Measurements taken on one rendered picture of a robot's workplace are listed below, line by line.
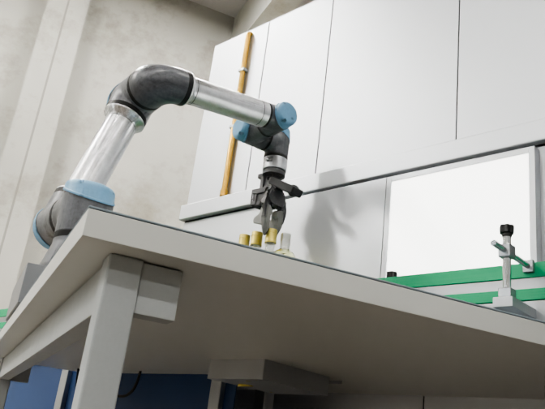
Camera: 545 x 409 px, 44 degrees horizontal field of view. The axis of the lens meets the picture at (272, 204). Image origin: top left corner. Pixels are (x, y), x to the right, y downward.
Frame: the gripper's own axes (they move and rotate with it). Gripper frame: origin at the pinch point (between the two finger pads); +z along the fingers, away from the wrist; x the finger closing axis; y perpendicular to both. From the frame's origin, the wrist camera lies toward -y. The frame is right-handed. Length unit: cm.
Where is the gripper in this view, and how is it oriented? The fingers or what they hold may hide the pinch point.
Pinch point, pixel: (271, 232)
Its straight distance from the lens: 202.6
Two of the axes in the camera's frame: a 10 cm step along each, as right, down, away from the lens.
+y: -7.4, 1.5, 6.6
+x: -6.6, -3.3, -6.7
